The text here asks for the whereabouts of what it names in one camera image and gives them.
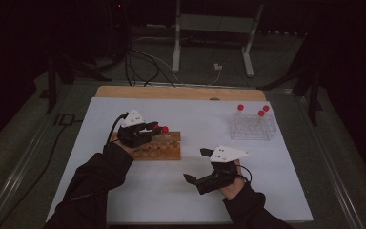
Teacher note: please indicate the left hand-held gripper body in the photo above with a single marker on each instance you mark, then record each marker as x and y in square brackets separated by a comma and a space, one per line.
[133, 119]

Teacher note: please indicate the person's left hand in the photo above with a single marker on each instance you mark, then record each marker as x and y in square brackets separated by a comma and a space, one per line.
[125, 149]

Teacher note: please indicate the clear plastic test tube rack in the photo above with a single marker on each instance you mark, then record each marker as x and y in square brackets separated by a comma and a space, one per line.
[251, 133]

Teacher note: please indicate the white metal stand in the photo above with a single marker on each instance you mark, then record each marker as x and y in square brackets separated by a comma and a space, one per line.
[176, 47]

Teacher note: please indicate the white plug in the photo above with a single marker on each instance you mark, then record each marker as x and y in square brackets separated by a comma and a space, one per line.
[217, 66]

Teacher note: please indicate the person's right hand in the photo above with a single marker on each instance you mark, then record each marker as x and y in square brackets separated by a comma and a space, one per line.
[233, 190]

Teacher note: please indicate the wooden test tube rack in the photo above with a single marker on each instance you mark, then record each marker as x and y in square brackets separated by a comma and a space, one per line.
[168, 152]

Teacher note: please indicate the black metal stand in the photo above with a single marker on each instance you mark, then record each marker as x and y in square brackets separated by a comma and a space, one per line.
[51, 89]
[313, 95]

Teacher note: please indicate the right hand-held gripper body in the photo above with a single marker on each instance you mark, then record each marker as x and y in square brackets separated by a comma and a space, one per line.
[227, 153]

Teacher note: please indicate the metal floor rail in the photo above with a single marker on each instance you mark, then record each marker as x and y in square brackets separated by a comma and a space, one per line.
[16, 178]
[333, 171]

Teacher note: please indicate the white table mat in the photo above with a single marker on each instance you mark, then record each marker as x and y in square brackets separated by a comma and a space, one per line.
[171, 191]

